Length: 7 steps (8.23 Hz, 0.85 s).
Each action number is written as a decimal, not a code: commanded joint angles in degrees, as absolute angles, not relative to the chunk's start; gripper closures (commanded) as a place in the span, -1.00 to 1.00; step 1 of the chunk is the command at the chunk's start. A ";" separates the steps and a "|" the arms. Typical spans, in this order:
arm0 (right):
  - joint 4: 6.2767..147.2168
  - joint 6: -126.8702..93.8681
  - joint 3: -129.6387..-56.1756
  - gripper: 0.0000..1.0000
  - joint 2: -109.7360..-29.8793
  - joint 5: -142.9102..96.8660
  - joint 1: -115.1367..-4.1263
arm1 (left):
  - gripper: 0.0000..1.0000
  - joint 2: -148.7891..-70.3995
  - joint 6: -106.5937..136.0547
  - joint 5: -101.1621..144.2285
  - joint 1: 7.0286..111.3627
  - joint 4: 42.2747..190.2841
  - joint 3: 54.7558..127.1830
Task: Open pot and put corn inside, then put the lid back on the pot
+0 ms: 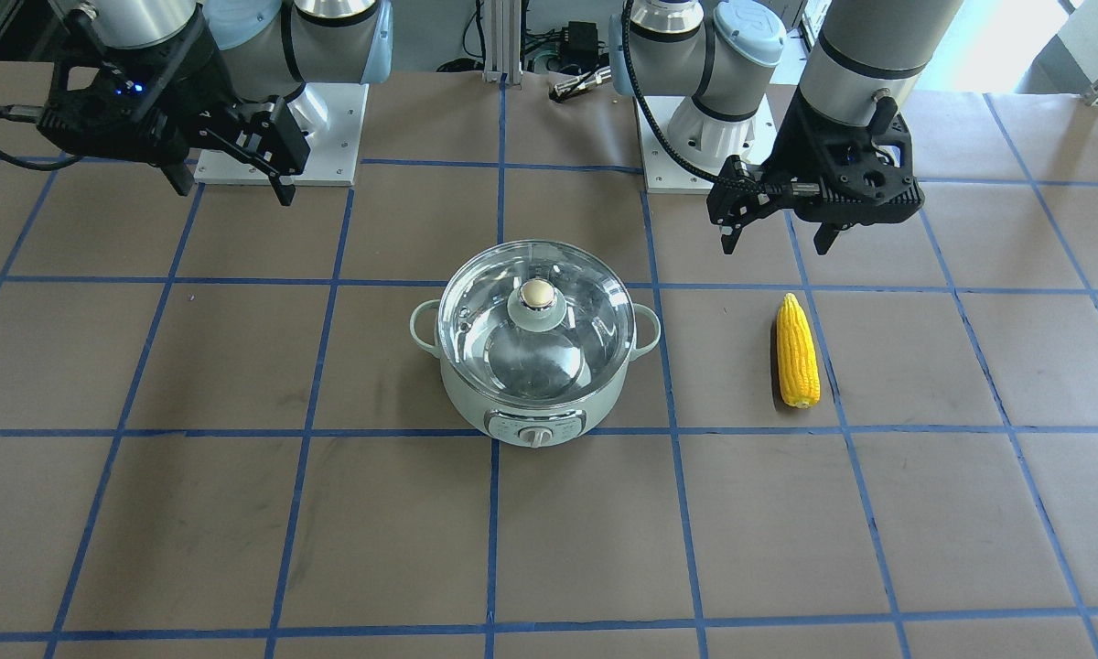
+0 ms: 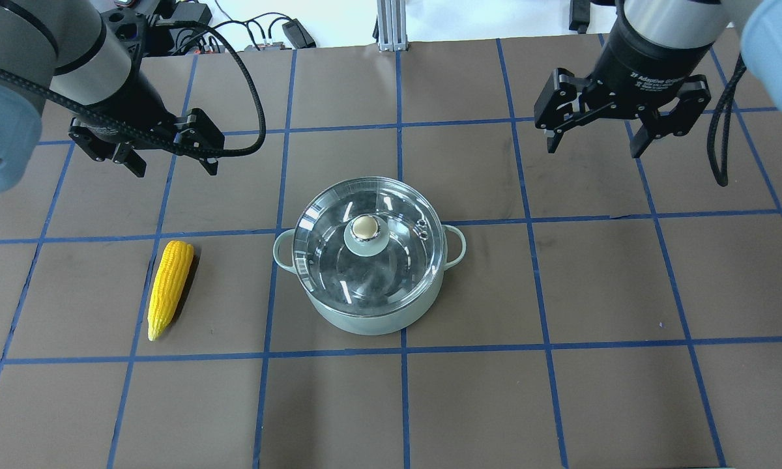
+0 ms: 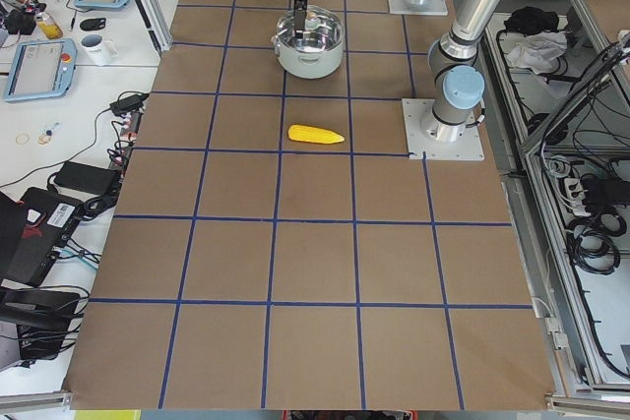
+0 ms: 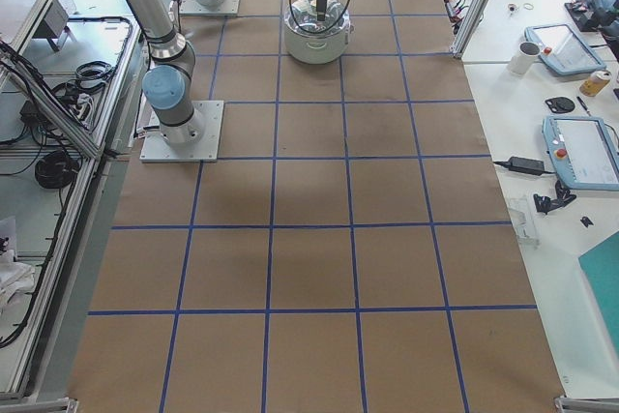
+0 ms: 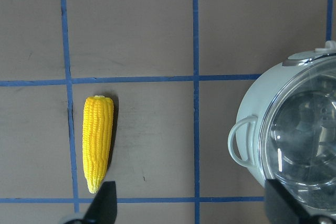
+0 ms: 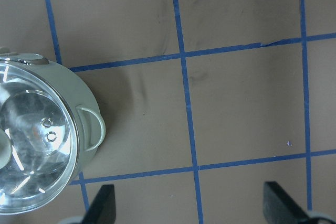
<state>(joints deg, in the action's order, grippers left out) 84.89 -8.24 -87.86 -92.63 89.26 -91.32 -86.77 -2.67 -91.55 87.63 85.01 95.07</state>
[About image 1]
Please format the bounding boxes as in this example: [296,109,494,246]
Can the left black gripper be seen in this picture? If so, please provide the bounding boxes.
[706,96,925,255]

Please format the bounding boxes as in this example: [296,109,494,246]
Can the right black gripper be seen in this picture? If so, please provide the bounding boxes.
[36,11,296,206]

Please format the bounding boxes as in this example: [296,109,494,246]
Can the yellow corn cob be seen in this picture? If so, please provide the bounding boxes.
[776,293,821,409]

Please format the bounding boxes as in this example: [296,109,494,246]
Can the glass pot lid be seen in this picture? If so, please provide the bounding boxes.
[428,241,652,409]

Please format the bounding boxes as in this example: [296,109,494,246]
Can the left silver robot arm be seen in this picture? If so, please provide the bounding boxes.
[608,1,960,254]

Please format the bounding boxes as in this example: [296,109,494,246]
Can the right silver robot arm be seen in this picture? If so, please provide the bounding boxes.
[31,1,394,205]

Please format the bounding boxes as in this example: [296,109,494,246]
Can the pale green electric pot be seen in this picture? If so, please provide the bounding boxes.
[408,295,662,448]

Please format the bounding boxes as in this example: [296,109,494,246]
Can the metal connector plug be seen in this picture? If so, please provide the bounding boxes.
[548,66,612,103]

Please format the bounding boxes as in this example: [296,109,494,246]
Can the black power adapter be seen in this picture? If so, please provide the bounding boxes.
[558,21,600,70]

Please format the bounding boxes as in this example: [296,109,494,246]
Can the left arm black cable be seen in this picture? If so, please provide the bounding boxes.
[620,0,824,197]

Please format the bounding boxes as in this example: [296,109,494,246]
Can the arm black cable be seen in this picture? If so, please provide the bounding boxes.
[620,0,824,197]
[0,104,85,174]

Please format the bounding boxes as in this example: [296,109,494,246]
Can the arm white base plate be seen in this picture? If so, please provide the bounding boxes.
[636,92,792,196]
[238,82,370,189]

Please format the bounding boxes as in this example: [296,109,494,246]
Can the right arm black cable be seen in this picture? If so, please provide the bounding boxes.
[0,104,85,174]

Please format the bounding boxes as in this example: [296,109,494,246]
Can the aluminium frame post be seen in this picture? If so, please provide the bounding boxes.
[481,0,524,86]

